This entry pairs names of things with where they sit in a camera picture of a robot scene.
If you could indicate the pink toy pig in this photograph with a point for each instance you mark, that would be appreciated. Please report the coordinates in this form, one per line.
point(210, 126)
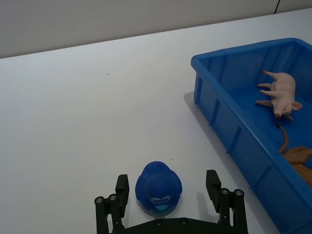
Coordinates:
point(280, 93)

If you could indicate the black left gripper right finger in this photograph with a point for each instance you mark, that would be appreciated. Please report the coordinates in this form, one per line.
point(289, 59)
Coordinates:
point(219, 195)

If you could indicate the blue rubber duck toy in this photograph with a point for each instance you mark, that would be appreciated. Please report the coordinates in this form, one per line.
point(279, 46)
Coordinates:
point(159, 189)

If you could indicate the blue plastic bin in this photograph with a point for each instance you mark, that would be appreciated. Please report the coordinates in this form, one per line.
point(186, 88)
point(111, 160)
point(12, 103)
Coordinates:
point(243, 136)

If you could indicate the brown toy lion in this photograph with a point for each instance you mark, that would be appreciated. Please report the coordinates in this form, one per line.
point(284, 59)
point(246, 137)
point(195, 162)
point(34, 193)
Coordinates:
point(298, 158)

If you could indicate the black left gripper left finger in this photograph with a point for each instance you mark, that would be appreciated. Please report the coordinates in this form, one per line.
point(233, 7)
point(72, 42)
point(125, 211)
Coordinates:
point(122, 195)

